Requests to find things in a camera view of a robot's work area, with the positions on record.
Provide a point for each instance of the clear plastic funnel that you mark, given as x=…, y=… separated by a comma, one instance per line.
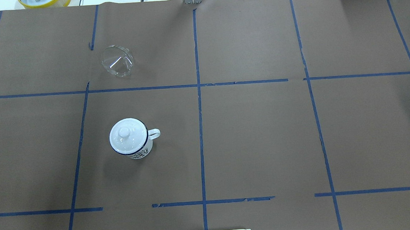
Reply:
x=117, y=60

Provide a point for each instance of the yellow tape roll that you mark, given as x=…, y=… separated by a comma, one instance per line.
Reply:
x=38, y=4

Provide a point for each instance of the white enamel cup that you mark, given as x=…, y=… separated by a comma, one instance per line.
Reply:
x=145, y=149

